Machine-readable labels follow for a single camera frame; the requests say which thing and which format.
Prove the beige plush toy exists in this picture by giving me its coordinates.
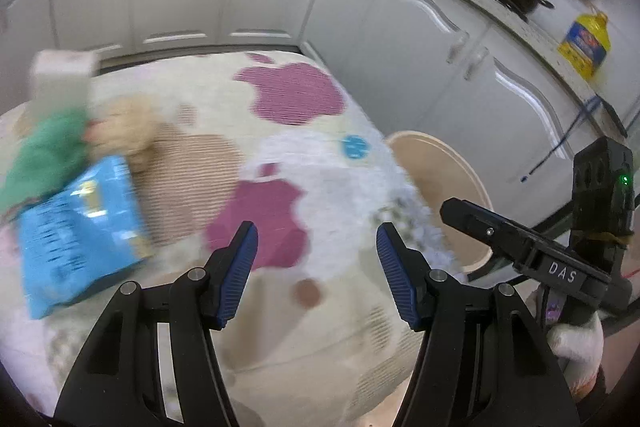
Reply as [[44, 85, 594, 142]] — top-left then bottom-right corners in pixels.
[[89, 98, 162, 170]]

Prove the patterned quilted tablecloth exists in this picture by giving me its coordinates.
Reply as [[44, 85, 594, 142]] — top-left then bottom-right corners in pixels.
[[0, 51, 436, 427]]

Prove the beige round bin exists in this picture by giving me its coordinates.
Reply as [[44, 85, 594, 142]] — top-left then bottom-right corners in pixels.
[[387, 131, 495, 279]]

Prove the white kitchen cabinet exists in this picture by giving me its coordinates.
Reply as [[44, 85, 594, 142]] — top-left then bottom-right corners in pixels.
[[0, 0, 617, 228]]

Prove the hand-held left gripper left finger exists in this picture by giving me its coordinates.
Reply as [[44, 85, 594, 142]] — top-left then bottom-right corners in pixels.
[[52, 221, 259, 427]]

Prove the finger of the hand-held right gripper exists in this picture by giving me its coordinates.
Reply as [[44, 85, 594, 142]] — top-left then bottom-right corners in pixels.
[[440, 198, 538, 268]]

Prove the white foam block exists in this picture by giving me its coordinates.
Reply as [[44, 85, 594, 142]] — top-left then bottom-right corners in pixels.
[[29, 49, 99, 118]]

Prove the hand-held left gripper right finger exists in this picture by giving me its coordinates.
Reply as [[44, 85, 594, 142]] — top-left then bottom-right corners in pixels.
[[376, 222, 583, 427]]

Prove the person's right hand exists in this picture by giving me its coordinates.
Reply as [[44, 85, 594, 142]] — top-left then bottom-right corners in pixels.
[[547, 314, 606, 403]]

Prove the yellow cooking oil bottle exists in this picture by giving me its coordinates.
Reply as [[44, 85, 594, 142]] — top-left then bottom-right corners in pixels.
[[556, 11, 612, 81]]

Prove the blue snack packet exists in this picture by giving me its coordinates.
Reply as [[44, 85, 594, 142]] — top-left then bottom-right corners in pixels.
[[16, 156, 154, 321]]

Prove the green cloth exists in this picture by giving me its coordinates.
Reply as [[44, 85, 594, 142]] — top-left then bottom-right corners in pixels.
[[0, 107, 92, 219]]

